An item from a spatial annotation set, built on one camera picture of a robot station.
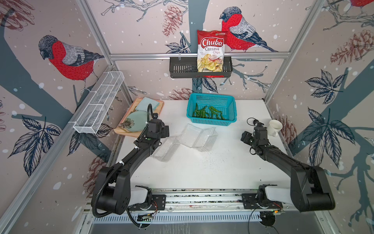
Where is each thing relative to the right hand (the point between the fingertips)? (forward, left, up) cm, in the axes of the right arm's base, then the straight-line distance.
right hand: (247, 133), depth 93 cm
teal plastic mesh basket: (+21, +32, -3) cm, 38 cm away
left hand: (0, +56, +8) cm, 56 cm away
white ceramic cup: (+6, -19, 0) cm, 20 cm away
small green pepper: (+24, +18, -6) cm, 31 cm away
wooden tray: (+5, +89, -4) cm, 90 cm away
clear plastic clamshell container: (-1, +30, -7) cm, 31 cm away
